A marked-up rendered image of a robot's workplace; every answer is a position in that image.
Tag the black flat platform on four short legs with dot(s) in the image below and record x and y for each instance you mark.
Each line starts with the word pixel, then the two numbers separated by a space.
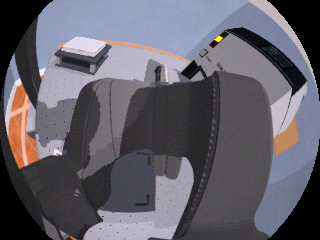
pixel 133 184

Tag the white sealed plate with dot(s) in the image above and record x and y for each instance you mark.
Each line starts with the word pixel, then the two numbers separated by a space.
pixel 84 46

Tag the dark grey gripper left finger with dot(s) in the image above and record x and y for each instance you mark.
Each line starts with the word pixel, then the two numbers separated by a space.
pixel 112 118

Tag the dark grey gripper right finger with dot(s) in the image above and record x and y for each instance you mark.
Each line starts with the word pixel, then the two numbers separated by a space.
pixel 223 126

